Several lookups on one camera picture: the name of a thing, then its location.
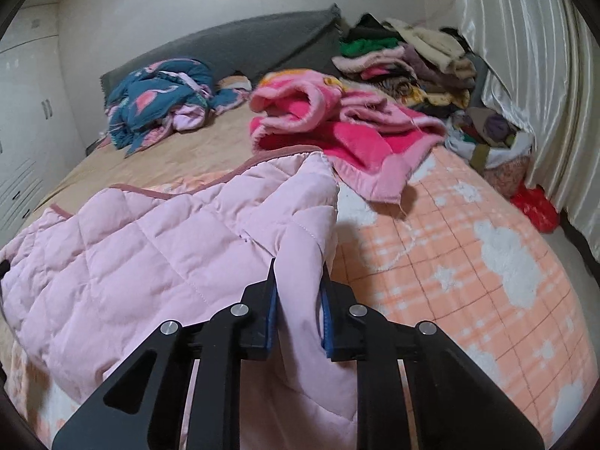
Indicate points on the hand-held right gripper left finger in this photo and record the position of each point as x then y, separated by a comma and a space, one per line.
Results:
271, 318

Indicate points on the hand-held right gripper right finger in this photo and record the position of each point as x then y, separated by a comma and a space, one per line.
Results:
326, 333

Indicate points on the pink quilted jacket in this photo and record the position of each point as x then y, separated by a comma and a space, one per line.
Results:
140, 267

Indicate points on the white bag of clothes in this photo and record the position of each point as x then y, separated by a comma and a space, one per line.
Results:
497, 131

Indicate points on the stack of folded clothes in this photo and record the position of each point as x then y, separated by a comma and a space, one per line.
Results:
375, 47

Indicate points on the peach checkered cloud blanket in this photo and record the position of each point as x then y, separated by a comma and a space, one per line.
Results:
445, 267

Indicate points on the tan bed sheet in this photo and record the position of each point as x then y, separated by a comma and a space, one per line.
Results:
187, 150

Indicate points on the hot pink fleece blanket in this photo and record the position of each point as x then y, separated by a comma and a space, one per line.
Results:
365, 145

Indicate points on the red plastic bag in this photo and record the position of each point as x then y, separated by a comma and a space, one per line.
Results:
534, 206

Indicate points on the blue flamingo print cloth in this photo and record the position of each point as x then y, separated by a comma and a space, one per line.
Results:
154, 89

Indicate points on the grey headboard cushion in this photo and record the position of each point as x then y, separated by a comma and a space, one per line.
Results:
243, 42

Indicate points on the white wardrobe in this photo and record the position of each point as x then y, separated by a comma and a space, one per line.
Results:
28, 103

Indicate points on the white satin curtain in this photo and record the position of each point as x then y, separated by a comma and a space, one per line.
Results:
539, 79

